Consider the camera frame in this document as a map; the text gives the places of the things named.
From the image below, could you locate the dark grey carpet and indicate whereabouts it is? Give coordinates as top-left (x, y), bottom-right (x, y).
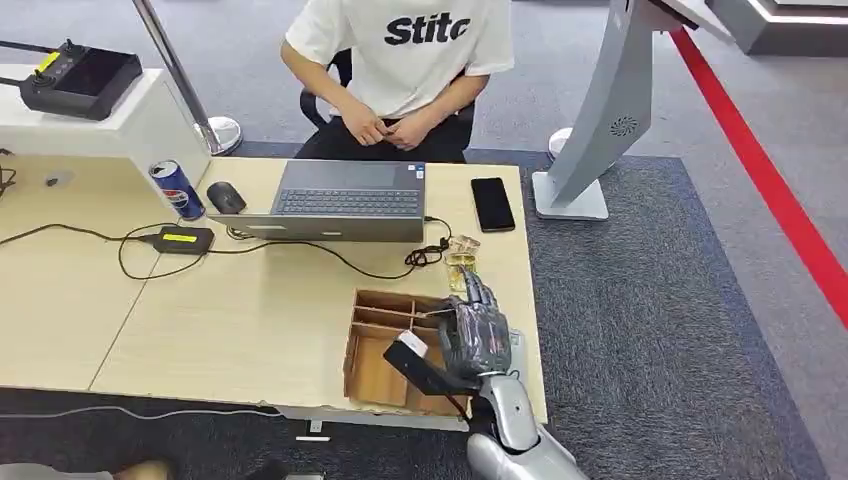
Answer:
top-left (0, 140), bottom-right (831, 480)

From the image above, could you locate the white cabinet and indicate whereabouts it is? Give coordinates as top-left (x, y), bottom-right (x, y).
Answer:
top-left (0, 63), bottom-right (213, 201)

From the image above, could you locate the black smartphone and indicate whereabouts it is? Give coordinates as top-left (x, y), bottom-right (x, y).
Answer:
top-left (470, 176), bottom-right (517, 234)

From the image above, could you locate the black remote controller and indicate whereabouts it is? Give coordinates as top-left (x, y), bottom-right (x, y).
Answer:
top-left (0, 38), bottom-right (144, 123)

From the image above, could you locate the black laptop charging cable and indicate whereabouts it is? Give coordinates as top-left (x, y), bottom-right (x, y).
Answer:
top-left (210, 215), bottom-right (454, 282)

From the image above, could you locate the grey display platform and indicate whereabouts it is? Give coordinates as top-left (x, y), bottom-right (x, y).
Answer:
top-left (704, 0), bottom-right (848, 58)

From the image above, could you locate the black power adapter yellow label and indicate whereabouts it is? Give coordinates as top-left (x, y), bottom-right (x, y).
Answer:
top-left (151, 225), bottom-right (217, 257)

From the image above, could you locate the grey kiosk stand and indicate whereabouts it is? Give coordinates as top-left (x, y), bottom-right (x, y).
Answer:
top-left (531, 0), bottom-right (738, 223)

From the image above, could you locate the blue pepsi can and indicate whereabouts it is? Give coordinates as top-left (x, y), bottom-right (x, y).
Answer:
top-left (148, 158), bottom-right (207, 223)

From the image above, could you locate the red floor tape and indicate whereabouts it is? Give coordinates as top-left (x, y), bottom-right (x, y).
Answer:
top-left (667, 26), bottom-right (848, 331)

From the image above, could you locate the person's left hand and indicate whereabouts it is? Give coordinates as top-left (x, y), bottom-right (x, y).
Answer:
top-left (384, 112), bottom-right (433, 153)

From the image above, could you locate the person's right hand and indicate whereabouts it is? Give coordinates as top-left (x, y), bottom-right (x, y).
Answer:
top-left (341, 99), bottom-right (390, 148)

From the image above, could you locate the grey laptop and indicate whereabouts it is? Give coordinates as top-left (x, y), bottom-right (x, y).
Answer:
top-left (207, 159), bottom-right (427, 244)

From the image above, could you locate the wooden card box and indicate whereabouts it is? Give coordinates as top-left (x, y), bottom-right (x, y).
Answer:
top-left (342, 288), bottom-right (480, 419)

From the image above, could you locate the chrome stanchion pole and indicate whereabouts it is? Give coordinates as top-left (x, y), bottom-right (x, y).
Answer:
top-left (130, 0), bottom-right (244, 158)

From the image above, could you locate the white round base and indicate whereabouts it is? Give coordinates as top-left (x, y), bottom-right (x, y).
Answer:
top-left (547, 126), bottom-right (576, 161)

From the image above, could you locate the white floor cable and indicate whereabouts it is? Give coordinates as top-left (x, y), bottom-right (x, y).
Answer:
top-left (0, 404), bottom-right (283, 423)

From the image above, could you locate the black adapter mains cable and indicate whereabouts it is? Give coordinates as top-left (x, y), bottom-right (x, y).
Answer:
top-left (0, 221), bottom-right (208, 282)

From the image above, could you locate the person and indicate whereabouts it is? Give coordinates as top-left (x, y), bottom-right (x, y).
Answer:
top-left (279, 0), bottom-right (516, 165)

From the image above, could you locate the black computer mouse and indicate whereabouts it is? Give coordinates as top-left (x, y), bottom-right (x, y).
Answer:
top-left (205, 180), bottom-right (248, 216)

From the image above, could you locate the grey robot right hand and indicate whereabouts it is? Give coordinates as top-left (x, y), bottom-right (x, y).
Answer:
top-left (437, 268), bottom-right (513, 383)

